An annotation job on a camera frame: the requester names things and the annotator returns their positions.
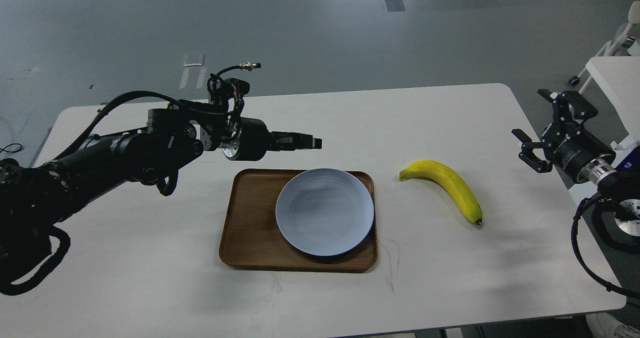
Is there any brown wooden tray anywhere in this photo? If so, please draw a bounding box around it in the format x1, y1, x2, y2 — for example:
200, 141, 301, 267
218, 168, 378, 273

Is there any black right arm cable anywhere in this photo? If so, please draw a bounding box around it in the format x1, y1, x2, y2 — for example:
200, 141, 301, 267
571, 193, 640, 299

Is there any white side table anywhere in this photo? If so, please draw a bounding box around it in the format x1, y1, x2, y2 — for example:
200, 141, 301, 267
585, 57, 640, 140

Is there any yellow banana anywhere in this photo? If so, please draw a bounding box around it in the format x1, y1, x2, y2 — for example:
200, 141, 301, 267
397, 160, 483, 226

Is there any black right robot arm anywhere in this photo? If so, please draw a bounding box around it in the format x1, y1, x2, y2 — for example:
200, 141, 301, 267
512, 89, 639, 222

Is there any white shoe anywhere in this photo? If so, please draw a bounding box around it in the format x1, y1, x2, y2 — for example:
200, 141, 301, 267
585, 312, 640, 337

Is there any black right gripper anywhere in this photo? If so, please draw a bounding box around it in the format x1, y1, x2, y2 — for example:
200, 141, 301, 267
511, 89, 616, 183

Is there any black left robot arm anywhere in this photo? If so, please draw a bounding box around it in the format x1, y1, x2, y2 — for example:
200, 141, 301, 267
0, 63, 322, 295

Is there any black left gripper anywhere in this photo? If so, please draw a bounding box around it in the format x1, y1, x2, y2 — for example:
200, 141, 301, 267
222, 118, 323, 161

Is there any light blue plate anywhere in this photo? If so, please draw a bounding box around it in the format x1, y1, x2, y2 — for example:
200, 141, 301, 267
275, 168, 375, 257

